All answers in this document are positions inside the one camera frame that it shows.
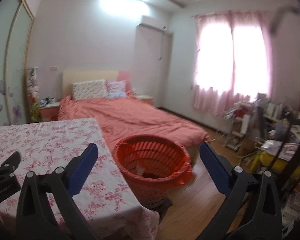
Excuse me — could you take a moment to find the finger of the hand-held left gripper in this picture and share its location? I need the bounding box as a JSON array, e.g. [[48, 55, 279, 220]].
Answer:
[[1, 151, 21, 174]]

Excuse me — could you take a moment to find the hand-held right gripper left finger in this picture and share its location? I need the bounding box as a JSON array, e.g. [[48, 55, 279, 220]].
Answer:
[[16, 143, 99, 240]]

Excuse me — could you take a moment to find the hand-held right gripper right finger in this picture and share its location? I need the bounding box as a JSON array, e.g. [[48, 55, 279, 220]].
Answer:
[[199, 142, 283, 240]]

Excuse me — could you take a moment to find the orange laundry basket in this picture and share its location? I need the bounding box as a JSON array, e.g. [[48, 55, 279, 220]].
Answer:
[[113, 134, 193, 208]]

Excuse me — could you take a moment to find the pink floral tablecloth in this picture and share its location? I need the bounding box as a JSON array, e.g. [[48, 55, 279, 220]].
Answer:
[[0, 118, 161, 240]]

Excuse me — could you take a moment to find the pink white nightstand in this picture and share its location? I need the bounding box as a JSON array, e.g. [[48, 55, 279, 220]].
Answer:
[[39, 102, 61, 122], [137, 95, 154, 106]]

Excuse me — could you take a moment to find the yellow plastic container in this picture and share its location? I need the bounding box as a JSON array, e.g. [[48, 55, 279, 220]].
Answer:
[[254, 151, 300, 173]]

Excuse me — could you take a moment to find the plush toy display tube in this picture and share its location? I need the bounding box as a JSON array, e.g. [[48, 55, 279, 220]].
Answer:
[[26, 67, 41, 123]]

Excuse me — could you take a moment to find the bed with salmon duvet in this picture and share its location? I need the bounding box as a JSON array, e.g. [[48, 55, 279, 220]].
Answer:
[[58, 94, 211, 155]]

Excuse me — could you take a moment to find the small print pillow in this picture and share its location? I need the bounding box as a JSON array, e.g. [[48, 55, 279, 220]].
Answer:
[[72, 79, 108, 102]]

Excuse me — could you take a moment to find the striped pink pillow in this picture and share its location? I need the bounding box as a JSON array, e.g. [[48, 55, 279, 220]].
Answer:
[[106, 80, 128, 99]]

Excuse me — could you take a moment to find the cream pink headboard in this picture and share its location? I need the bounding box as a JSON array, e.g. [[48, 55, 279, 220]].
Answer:
[[62, 70, 132, 98]]

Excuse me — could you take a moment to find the flower print sliding wardrobe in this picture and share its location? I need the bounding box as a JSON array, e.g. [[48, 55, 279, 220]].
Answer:
[[0, 0, 36, 128]]

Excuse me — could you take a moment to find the pink curtain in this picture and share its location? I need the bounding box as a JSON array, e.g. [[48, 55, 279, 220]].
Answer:
[[191, 10, 274, 117]]

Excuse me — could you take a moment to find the white air conditioner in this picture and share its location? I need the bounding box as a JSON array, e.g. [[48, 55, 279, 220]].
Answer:
[[139, 15, 169, 32]]

